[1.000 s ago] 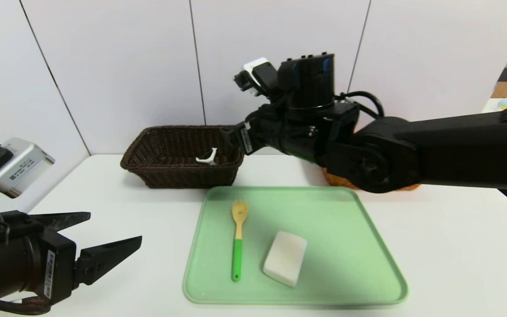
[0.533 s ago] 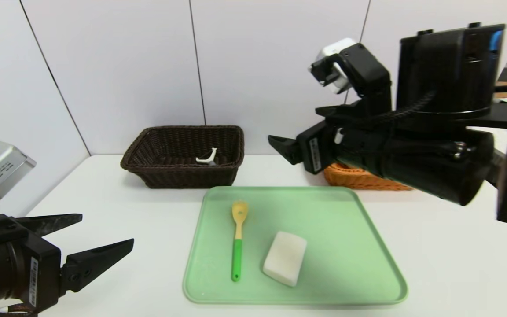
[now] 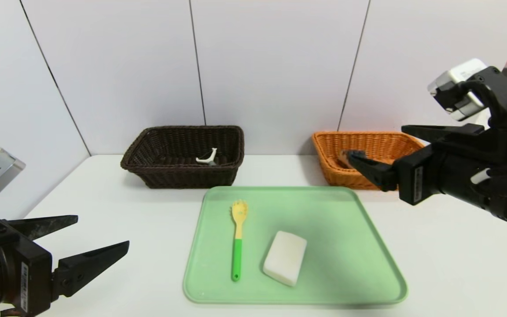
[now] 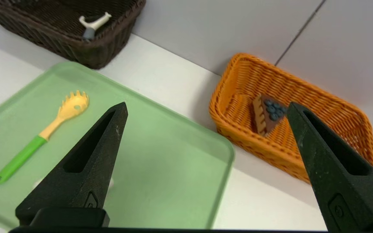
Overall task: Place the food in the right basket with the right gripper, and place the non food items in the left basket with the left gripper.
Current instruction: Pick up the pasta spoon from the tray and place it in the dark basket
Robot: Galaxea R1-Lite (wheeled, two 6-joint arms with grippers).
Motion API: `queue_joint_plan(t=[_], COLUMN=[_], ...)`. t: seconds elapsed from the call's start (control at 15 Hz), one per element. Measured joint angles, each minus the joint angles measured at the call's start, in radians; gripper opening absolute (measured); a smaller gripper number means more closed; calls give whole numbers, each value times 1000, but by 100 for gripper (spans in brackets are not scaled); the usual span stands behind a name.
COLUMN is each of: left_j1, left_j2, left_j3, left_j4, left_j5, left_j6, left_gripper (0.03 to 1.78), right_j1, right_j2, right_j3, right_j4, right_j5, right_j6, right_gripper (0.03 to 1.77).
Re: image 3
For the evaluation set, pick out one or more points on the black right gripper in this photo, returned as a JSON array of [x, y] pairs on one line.
[[417, 179]]

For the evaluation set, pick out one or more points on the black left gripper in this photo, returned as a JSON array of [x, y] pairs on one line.
[[28, 275]]

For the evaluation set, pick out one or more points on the chocolate blueberry cake slice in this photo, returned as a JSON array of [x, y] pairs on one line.
[[343, 158]]

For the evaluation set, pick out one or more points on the yellow green pasta spoon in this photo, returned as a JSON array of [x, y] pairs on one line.
[[236, 255]]

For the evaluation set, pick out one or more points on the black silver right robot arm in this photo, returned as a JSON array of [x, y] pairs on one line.
[[500, 189]]

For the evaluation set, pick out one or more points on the orange wicker basket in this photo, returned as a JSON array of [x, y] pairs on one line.
[[332, 176]]

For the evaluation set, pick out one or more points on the dark brown wicker basket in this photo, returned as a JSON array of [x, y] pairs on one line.
[[183, 176]]

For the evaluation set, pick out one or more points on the light green plastic tray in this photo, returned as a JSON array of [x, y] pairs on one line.
[[354, 264]]

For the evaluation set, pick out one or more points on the white rectangular block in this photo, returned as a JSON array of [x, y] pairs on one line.
[[284, 259]]

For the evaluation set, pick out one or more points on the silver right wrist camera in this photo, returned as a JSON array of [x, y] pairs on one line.
[[460, 72]]

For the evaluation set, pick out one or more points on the black right camera bracket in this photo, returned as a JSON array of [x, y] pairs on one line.
[[504, 101]]

